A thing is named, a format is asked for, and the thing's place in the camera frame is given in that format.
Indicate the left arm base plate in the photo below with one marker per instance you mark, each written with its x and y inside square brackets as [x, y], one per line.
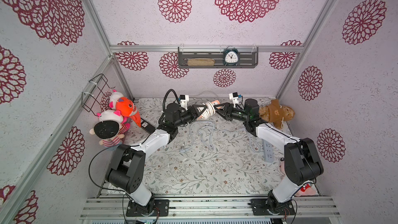
[154, 208]

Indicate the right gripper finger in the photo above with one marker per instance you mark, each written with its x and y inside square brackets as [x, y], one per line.
[226, 115]
[222, 107]

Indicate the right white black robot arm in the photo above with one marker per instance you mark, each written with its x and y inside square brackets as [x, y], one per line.
[302, 162]

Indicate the black faced striped plush doll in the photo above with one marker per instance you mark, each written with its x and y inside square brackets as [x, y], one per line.
[110, 128]

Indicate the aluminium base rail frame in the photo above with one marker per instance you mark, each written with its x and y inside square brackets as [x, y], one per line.
[216, 209]

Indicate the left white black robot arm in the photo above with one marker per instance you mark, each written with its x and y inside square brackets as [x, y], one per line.
[126, 168]

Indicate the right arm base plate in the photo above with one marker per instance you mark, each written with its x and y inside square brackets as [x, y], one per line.
[266, 207]

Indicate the pink plush red dotted dress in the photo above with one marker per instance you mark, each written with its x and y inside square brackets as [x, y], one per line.
[307, 190]

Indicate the grey wall shelf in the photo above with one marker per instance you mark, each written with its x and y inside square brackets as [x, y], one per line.
[248, 58]

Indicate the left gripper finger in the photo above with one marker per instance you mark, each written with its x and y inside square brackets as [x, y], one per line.
[200, 108]
[204, 116]

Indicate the black wire wall basket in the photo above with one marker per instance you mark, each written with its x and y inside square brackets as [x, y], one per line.
[91, 100]

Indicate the teal alarm clock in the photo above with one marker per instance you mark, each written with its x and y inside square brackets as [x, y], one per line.
[231, 57]

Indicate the tan pouch on shelf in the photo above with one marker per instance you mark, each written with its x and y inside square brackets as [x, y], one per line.
[200, 62]

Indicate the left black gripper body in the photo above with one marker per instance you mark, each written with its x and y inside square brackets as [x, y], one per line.
[186, 117]

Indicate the floral table mat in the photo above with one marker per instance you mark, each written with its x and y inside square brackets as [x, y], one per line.
[216, 157]

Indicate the brown teddy bear plush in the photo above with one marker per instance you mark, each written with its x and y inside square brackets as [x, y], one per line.
[276, 114]

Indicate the light blue power strip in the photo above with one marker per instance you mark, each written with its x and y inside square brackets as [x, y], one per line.
[267, 152]

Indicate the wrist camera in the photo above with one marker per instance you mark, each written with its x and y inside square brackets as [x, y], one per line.
[183, 101]
[236, 98]

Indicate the orange fish plush toy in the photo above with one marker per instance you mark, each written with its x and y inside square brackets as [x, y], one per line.
[118, 102]

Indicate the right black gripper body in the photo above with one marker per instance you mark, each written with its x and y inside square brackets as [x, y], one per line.
[231, 112]

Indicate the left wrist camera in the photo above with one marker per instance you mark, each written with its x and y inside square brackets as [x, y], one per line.
[183, 101]

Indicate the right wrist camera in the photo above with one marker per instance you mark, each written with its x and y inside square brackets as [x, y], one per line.
[236, 98]

